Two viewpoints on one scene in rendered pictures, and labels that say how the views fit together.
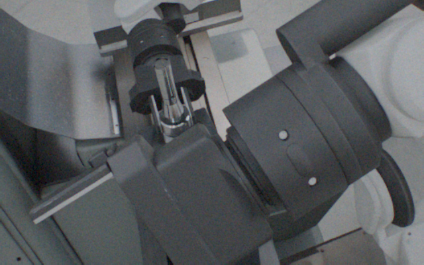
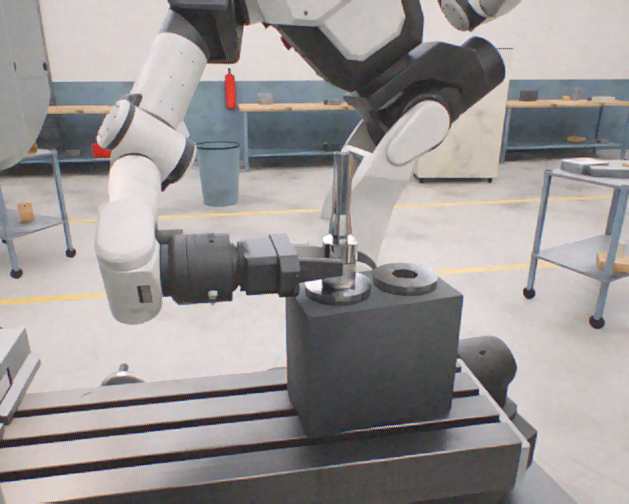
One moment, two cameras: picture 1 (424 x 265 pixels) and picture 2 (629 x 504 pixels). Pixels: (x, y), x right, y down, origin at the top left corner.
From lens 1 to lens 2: 1.08 m
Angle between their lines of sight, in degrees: 79
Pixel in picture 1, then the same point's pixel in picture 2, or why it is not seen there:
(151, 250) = (400, 447)
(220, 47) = not seen: hidden behind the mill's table
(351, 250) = not seen: hidden behind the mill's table
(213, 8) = (15, 360)
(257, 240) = not seen: outside the picture
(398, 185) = (365, 256)
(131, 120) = (157, 476)
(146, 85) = (286, 251)
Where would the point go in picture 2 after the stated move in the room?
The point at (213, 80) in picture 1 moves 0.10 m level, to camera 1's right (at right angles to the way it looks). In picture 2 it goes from (134, 389) to (147, 355)
